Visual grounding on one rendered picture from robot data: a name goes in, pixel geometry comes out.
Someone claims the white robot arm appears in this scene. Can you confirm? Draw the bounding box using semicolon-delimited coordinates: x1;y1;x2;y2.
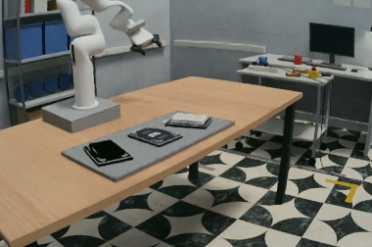
57;0;145;111

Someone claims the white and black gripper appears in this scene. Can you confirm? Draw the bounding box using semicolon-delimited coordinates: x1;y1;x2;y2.
129;28;162;56

